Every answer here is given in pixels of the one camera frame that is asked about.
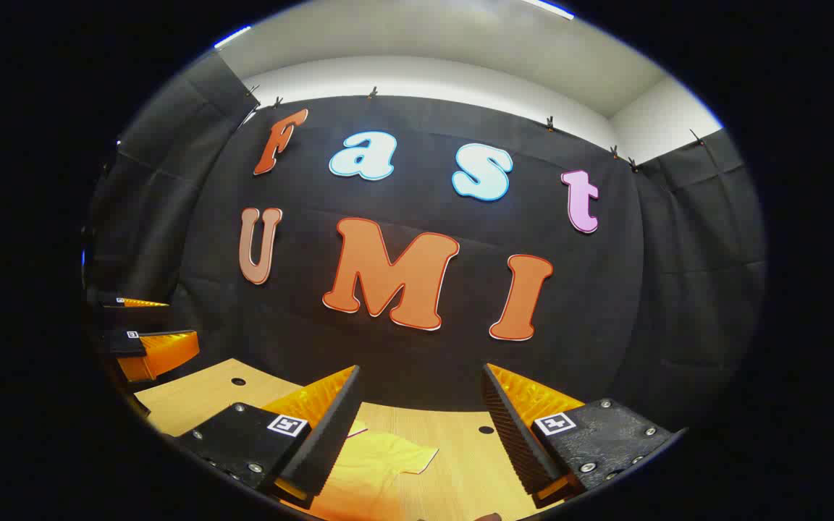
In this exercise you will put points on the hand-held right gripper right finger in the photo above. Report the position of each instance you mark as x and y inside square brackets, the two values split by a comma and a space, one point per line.
[515, 441]

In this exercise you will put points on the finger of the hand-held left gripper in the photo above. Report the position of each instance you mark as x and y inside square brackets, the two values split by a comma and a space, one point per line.
[135, 316]
[124, 344]

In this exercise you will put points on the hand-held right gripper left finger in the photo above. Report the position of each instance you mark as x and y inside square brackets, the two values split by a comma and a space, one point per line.
[330, 441]

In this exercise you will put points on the orange T-shirt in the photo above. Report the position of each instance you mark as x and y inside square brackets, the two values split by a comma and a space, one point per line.
[373, 470]

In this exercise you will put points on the ceiling light strip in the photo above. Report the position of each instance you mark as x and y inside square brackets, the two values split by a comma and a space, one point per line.
[232, 36]
[549, 7]

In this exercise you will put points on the row of small cloth clips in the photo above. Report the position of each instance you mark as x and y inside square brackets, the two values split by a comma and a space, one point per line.
[550, 124]

